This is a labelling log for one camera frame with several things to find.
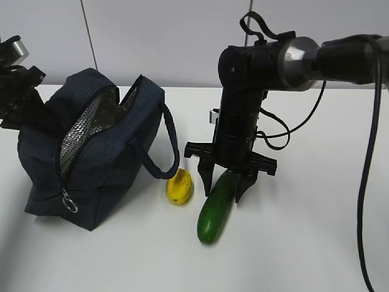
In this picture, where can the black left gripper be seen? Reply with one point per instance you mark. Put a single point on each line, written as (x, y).
(21, 104)

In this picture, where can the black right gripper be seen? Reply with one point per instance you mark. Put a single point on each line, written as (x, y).
(231, 153)

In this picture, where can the green cucumber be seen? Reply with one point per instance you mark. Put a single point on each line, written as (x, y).
(215, 211)

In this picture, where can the yellow wrinkled fruit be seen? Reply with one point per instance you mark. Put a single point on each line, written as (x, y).
(179, 188)

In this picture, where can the dark navy lunch bag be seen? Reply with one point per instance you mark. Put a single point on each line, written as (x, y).
(83, 174)

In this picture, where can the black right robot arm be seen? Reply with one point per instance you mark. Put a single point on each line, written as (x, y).
(248, 73)

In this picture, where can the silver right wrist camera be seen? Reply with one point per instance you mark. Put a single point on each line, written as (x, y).
(213, 116)

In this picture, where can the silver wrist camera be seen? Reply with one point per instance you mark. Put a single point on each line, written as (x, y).
(13, 51)
(213, 116)

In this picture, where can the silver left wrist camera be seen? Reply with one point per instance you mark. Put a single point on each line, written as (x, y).
(13, 51)

